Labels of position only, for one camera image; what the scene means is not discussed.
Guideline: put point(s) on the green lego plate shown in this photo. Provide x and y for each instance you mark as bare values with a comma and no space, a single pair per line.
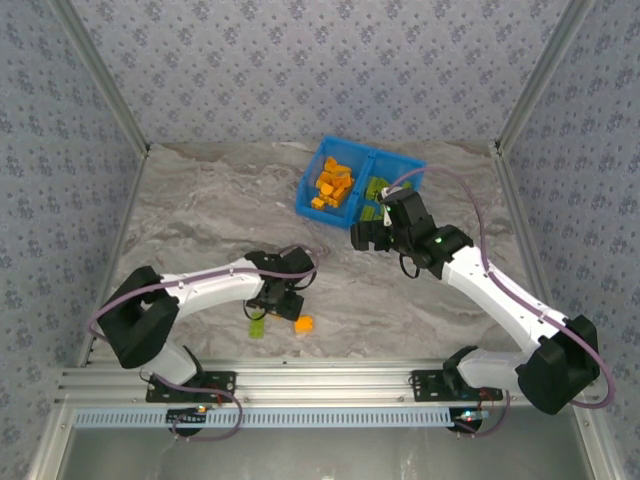
376,185
257,328

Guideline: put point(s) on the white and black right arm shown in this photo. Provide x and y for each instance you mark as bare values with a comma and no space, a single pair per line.
500,300

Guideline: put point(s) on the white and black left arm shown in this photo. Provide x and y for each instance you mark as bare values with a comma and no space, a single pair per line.
215,285

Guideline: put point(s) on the blue bin with green legos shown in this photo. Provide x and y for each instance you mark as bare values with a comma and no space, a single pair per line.
395,167

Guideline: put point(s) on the small circuit board with LED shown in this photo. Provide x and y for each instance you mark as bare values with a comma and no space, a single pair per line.
187,416
470,419

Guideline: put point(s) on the grey metal base panel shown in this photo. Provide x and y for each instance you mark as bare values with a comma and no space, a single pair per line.
325,455

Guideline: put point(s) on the aluminium frame crossbar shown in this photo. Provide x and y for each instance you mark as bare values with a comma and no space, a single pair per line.
325,380

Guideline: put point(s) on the aluminium table side rail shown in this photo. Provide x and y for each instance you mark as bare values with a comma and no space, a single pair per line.
524,240

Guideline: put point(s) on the aluminium frame post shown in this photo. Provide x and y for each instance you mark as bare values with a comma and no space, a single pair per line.
102,75
542,75

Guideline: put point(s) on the aluminium frame leg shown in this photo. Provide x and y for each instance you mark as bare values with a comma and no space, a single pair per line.
47,445
597,445

